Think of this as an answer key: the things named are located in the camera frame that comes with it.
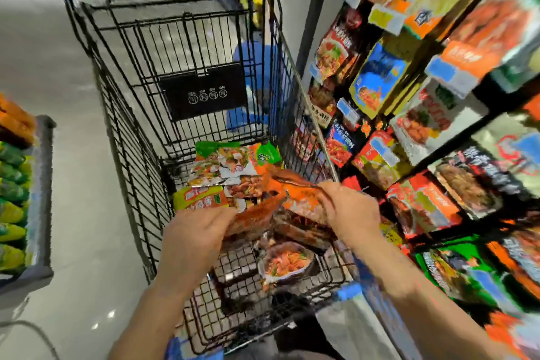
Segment orange sauce packet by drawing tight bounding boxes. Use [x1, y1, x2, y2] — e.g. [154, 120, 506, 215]
[223, 168, 338, 289]

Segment pile of orange bagged goods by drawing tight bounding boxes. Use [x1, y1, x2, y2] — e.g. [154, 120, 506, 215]
[0, 93, 38, 146]

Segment person's left forearm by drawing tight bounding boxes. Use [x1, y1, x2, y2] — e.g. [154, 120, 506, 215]
[107, 279, 199, 360]

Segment heap of mixed packets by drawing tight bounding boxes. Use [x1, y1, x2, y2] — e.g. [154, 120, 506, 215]
[173, 176, 338, 289]

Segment black wire shopping cart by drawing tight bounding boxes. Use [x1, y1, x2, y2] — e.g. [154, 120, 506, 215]
[58, 0, 366, 356]

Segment blue plastic panel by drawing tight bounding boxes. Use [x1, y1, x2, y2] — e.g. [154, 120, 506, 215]
[226, 41, 280, 133]

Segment person's right forearm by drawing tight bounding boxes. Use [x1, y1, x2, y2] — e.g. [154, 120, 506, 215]
[350, 241, 507, 360]

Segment person's right hand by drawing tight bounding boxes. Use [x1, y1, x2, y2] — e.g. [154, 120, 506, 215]
[316, 180, 385, 249]

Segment blue cart handle cap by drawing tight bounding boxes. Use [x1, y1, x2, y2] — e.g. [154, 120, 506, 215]
[164, 336, 224, 360]
[335, 282, 365, 302]

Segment person's left hand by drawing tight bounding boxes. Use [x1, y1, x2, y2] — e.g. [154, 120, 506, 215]
[156, 205, 239, 291]

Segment row of green yellow bottles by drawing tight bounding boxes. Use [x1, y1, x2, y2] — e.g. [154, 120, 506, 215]
[0, 142, 34, 274]

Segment person's black trousers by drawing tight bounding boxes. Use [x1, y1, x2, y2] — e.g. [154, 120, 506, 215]
[274, 317, 338, 360]

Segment grey bottle shelf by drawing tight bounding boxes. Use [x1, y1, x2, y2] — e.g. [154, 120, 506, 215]
[0, 115, 58, 289]

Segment green orange seasoning packet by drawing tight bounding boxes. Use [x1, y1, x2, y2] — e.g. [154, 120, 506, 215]
[219, 142, 282, 178]
[187, 141, 242, 187]

